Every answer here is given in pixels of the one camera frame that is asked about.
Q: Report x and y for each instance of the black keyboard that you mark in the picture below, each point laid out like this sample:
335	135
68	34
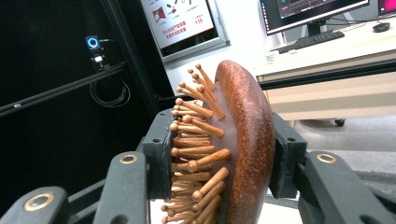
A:
311	41

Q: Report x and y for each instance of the black computer mouse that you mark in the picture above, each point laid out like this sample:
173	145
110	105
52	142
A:
381	27

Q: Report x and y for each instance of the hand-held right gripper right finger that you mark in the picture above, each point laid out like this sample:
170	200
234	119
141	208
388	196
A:
288	155

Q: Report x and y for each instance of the black metal frame post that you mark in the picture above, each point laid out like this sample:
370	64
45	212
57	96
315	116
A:
130	53

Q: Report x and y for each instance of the large computer monitor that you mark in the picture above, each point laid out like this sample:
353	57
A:
311	12

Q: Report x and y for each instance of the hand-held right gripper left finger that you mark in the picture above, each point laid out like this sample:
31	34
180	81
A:
158	155

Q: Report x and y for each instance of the framed poster board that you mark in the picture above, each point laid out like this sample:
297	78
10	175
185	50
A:
180	21

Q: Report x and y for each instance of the light wooden desk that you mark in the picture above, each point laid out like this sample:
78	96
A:
342	99

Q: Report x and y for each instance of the black caster wheel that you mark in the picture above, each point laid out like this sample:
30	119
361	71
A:
339	122

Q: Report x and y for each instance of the wooden hairbrush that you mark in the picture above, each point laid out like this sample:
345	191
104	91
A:
252	140

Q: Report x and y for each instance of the pink screen monitor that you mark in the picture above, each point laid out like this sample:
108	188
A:
387	6

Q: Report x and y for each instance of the black metal frame rail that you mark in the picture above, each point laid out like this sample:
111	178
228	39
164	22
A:
62	88

